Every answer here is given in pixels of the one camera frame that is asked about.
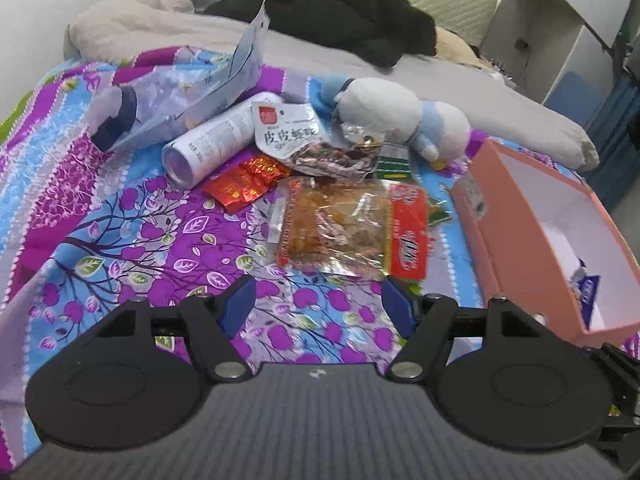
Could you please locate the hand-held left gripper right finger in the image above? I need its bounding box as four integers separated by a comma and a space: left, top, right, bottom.
382, 276, 545, 382

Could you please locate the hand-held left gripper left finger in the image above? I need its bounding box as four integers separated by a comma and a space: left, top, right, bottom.
92, 275, 257, 382

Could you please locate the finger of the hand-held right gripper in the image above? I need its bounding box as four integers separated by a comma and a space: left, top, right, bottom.
587, 344, 640, 441

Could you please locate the blue white snack packet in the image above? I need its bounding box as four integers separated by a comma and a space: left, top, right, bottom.
569, 259, 602, 311

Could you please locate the clear packet of orange snacks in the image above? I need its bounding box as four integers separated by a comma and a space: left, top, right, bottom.
277, 179, 393, 278

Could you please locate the red foil snack packet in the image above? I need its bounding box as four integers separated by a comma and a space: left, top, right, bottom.
204, 166, 273, 214

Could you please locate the pink cardboard box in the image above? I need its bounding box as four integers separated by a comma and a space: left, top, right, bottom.
450, 139, 640, 348

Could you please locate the clear packet with keychain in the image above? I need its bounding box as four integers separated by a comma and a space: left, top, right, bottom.
341, 121, 383, 151

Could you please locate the white shrimp snack packet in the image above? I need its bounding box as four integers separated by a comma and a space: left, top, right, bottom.
251, 101, 378, 181

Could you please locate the small green snack packet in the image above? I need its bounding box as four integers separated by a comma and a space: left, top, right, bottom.
427, 199, 452, 225

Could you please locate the purple floral bed sheet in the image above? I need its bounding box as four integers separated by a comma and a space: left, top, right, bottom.
0, 46, 640, 471

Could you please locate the white cylindrical can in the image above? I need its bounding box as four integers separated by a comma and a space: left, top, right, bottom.
161, 92, 283, 187

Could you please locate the white blue plush toy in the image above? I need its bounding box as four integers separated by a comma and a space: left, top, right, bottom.
320, 77, 473, 172

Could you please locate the pale blue plastic bag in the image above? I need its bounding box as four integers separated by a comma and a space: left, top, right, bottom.
89, 0, 272, 153

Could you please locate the blue curtain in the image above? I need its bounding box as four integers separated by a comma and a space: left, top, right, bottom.
582, 76, 640, 208

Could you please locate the beige duvet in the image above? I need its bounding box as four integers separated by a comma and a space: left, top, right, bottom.
65, 0, 601, 171

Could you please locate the beige plush cushion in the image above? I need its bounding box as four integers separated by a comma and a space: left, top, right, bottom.
434, 25, 483, 67

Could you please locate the black clothing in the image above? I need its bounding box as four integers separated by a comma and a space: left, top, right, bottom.
200, 0, 438, 69

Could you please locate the white wardrobe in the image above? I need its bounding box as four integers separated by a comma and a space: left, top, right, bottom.
487, 0, 640, 106

